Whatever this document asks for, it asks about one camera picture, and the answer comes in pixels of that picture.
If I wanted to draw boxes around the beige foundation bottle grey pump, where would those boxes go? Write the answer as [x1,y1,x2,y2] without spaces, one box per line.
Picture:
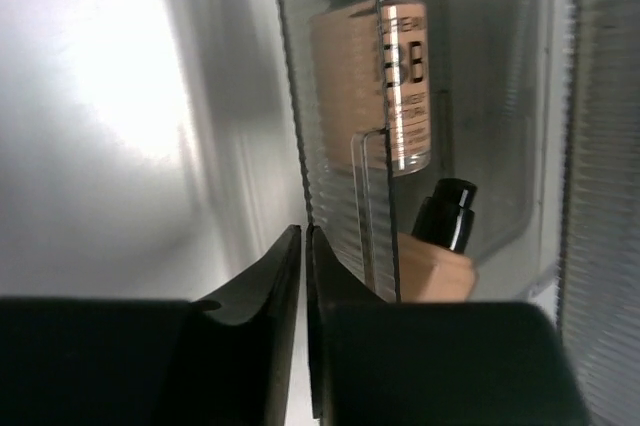
[310,0,431,176]

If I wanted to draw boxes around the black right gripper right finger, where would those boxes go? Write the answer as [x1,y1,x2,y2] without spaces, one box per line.
[306,226,590,425]

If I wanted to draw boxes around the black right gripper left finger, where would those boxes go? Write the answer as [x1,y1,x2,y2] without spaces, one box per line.
[1,226,302,425]

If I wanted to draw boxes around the beige foundation bottle black cap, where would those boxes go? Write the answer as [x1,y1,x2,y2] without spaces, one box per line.
[397,178,477,303]

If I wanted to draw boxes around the clear smoky makeup organizer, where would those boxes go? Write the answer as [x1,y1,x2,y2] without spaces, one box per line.
[279,0,639,425]

